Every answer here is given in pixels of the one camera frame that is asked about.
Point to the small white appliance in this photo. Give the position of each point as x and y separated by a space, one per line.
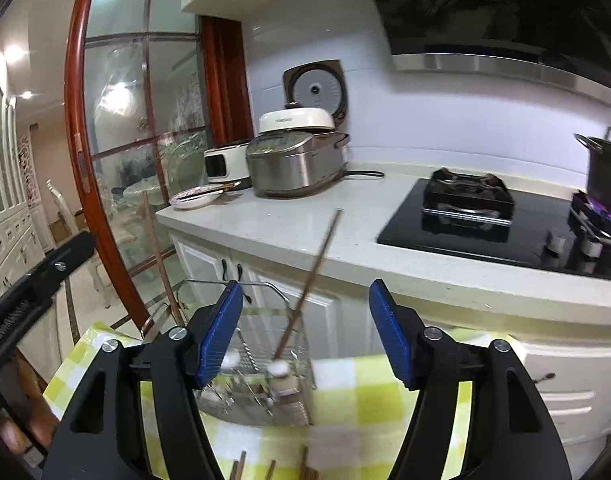
228 164

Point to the silver rice cooker open lid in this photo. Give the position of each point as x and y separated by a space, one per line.
300 148

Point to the red framed glass door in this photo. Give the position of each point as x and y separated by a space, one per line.
148 89

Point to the dark stock pot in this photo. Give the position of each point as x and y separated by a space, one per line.
598 185

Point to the black range hood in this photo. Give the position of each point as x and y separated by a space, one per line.
562 43

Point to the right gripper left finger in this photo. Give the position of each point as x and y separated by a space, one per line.
101 435

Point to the white plate on counter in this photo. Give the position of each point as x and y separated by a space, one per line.
200 196

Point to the white lower cabinet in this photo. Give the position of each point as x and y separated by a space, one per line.
571 363

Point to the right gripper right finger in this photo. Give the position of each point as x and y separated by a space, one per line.
510 433

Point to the white dining chair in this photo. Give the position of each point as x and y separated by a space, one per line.
67 224

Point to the white ceramic soup spoon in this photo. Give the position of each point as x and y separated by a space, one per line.
279 369

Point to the metal wire utensil rack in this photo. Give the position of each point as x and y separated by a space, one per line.
255 359

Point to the black gas stove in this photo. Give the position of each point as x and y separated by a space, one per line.
477 217

